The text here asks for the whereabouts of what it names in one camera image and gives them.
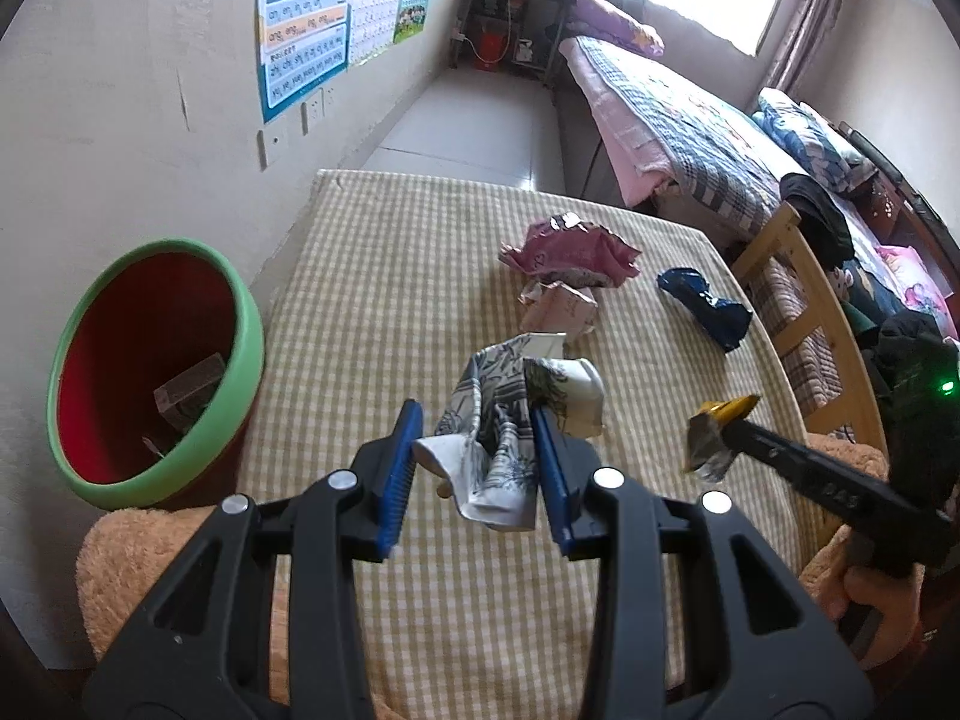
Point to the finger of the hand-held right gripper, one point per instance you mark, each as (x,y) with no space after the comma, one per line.
(817,476)

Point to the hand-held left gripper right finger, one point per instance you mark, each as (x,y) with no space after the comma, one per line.
(555,495)

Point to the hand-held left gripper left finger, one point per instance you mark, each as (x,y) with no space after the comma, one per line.
(401,480)

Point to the grey printed paper cup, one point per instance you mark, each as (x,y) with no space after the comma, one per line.
(495,435)

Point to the gold silver wrapper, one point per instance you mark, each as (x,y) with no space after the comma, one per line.
(709,450)

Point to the red bin with green rim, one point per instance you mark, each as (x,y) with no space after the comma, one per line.
(251,360)

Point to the person's right hand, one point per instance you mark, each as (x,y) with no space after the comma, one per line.
(892,607)

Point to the plaid chair cushion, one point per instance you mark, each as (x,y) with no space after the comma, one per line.
(806,360)

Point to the crushed pink white carton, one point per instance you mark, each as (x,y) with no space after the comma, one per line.
(562,307)

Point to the pink cartoon pillow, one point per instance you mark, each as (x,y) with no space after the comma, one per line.
(911,277)

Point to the crumpled dark blue packet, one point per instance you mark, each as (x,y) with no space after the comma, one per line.
(712,311)

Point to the crumpled pink packet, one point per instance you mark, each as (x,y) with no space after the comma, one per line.
(570,251)

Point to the wooden chair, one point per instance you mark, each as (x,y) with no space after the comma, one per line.
(780,229)

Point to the black garment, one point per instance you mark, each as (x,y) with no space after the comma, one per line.
(821,221)

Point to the dark headboard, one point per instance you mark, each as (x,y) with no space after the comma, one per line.
(911,180)

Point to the tan plush blanket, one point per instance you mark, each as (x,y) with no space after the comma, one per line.
(127,577)

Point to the blue white patterned duvet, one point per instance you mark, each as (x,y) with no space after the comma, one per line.
(806,131)

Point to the pink blanket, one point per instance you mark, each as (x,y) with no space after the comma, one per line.
(622,139)

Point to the bed with plaid quilt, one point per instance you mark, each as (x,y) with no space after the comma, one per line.
(697,127)

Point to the red bucket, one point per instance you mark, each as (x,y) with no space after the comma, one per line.
(490,45)

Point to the mauve curtain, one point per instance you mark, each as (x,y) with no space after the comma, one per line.
(810,15)

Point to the purple pillow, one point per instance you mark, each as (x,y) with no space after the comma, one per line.
(615,22)

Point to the white wall switch plate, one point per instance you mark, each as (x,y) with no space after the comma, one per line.
(273,148)

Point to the white wall socket plate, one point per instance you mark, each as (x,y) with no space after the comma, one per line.
(319,109)

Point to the large blue striped wall poster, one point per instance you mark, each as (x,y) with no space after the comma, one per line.
(304,22)

